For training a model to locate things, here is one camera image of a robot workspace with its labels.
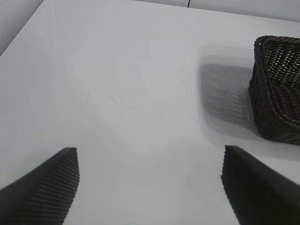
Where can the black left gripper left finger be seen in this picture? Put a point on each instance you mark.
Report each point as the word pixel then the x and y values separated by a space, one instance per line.
pixel 42 192

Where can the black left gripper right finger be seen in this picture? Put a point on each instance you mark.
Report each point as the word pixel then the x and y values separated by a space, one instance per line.
pixel 257 194

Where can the dark brown wicker basket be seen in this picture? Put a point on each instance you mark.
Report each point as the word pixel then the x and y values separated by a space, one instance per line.
pixel 276 93

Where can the thin grey metal rod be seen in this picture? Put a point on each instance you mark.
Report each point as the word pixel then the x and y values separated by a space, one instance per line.
pixel 189 2

